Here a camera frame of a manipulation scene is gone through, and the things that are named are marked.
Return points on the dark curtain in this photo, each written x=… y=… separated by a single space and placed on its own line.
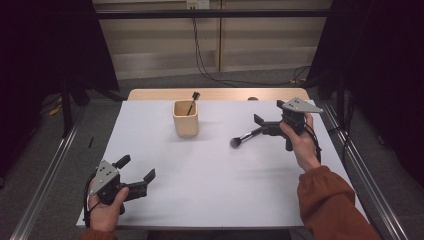
x=383 y=66
x=33 y=66

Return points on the white wall socket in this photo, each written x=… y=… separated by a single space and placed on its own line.
x=198 y=3

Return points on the white table mat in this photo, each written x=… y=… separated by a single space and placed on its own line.
x=216 y=200

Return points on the thin black makeup brush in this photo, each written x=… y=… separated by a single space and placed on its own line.
x=196 y=96

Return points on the small black strip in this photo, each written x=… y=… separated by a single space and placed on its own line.
x=91 y=142

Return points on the black powder makeup brush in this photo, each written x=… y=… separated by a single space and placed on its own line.
x=245 y=136

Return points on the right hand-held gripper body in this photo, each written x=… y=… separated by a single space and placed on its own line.
x=296 y=106

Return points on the dark round table grommet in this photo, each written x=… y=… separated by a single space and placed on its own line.
x=252 y=98

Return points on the black metal stand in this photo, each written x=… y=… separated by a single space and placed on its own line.
x=340 y=100
x=66 y=113

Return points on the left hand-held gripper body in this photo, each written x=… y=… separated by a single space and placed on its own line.
x=106 y=176

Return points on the person's right hand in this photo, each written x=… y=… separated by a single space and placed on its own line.
x=305 y=150

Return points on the aluminium rail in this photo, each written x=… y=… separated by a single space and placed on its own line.
x=384 y=216
x=46 y=180

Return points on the person's left hand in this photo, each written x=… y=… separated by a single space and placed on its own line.
x=103 y=216

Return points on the black horizontal bar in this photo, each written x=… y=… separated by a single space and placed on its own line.
x=233 y=13

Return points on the beige square cup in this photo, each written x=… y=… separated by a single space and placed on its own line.
x=185 y=126

